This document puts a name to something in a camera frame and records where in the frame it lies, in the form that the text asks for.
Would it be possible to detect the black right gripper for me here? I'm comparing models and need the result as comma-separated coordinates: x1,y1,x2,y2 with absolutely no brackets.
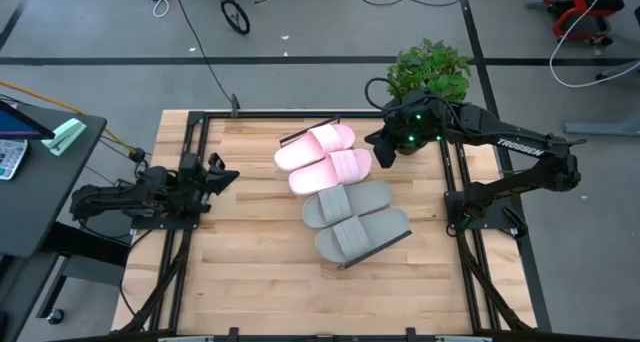
364,88,447,170

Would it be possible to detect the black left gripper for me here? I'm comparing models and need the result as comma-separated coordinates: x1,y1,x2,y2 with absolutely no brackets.
177,151,241,216

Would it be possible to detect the pink slide sandal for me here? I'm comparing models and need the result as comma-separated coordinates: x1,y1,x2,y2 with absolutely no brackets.
273,123,357,172
288,148,373,197

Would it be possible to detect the grey slide sandal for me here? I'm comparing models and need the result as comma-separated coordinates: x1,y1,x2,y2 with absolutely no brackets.
301,180,394,230
313,207,413,264

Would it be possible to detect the green potted plant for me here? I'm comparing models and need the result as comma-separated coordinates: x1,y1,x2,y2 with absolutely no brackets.
385,37,474,157

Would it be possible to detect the mint green stapler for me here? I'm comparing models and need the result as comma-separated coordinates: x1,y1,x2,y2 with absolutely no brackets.
40,117,88,157

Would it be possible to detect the dark grey desk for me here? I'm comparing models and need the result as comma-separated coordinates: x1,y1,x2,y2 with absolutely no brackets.
0,101,132,342

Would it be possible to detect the white calculator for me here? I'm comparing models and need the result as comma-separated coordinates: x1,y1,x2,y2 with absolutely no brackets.
0,138,30,182

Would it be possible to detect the grey stand base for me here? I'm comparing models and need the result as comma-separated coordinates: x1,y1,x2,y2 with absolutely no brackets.
562,56,640,138

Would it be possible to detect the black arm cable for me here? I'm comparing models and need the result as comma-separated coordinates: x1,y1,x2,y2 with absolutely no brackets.
363,76,416,114

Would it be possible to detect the black aluminium table frame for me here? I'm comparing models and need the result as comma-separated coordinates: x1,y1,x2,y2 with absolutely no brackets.
112,109,539,342

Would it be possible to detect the black rubber ring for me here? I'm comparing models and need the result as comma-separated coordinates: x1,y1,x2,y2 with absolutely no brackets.
220,0,251,36

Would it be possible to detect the white floor cable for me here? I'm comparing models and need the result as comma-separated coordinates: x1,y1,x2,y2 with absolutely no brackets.
548,0,640,89

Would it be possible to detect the red frame trolley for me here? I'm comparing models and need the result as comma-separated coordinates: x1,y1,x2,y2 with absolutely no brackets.
524,0,626,47

